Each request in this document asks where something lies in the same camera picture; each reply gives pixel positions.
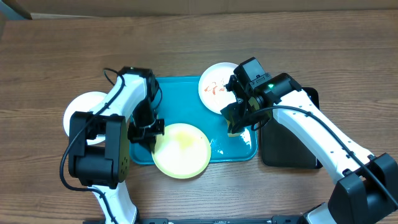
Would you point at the teal plastic tray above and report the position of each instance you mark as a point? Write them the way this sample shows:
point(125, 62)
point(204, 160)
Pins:
point(180, 103)

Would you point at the green yellow sponge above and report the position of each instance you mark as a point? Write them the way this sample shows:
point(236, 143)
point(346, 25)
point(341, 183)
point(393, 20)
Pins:
point(235, 114)

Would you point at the black water tray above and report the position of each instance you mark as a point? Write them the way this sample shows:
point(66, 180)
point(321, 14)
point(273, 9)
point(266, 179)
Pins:
point(279, 147)

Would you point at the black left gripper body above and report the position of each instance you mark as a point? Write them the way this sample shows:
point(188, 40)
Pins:
point(145, 128)

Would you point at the white plate front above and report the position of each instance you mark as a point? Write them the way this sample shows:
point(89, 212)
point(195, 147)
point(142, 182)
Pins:
point(82, 103)

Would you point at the yellow plate with sauce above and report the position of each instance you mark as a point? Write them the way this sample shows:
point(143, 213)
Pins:
point(182, 152)

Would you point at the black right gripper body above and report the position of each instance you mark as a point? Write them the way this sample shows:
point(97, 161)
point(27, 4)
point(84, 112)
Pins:
point(252, 121)

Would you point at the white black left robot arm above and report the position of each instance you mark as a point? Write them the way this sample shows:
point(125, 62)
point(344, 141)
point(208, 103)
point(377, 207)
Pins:
point(96, 159)

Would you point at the white plate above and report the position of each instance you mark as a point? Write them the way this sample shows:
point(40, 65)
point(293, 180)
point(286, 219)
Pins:
point(211, 86)
point(82, 103)

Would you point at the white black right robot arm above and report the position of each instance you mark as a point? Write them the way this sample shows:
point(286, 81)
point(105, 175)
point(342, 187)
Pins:
point(365, 185)

